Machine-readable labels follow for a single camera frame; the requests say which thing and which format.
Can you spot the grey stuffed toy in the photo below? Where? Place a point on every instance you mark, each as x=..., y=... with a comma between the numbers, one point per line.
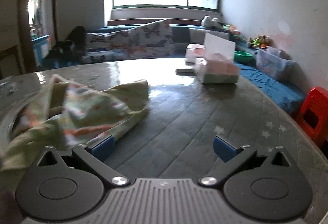
x=210, y=21

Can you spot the black bag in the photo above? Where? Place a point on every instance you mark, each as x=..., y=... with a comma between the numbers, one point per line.
x=74, y=37

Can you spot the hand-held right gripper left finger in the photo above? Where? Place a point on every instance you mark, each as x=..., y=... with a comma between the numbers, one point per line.
x=103, y=149

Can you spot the clear plastic storage box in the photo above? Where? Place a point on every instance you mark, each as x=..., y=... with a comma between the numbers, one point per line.
x=273, y=64

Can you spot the blue plastic box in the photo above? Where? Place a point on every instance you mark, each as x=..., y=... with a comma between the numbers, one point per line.
x=39, y=47

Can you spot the dark flat remote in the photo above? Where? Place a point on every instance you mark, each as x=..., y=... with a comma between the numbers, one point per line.
x=184, y=71

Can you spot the grey quilted star table cover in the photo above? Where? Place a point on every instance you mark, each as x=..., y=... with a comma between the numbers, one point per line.
x=179, y=111

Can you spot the white card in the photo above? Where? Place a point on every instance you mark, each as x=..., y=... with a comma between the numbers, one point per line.
x=219, y=43

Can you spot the wooden door frame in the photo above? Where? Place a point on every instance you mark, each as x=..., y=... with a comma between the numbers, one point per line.
x=23, y=21

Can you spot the brown stuffed toy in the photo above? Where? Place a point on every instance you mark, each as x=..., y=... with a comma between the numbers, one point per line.
x=260, y=41

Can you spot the green plastic bowl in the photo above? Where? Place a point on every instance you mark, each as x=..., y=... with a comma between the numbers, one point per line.
x=243, y=56

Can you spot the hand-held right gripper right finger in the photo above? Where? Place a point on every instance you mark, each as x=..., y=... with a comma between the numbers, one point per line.
x=224, y=149

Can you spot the grey cushion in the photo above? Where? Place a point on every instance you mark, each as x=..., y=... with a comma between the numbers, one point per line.
x=197, y=37

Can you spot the pink green tissue box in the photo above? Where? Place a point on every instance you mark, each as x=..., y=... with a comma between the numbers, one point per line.
x=217, y=71

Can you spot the green printed pants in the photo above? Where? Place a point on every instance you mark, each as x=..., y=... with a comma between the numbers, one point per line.
x=84, y=108

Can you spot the red plastic stool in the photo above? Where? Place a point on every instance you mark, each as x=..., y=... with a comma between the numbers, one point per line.
x=314, y=113

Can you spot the butterfly print blanket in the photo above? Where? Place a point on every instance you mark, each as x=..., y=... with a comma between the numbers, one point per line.
x=148, y=39

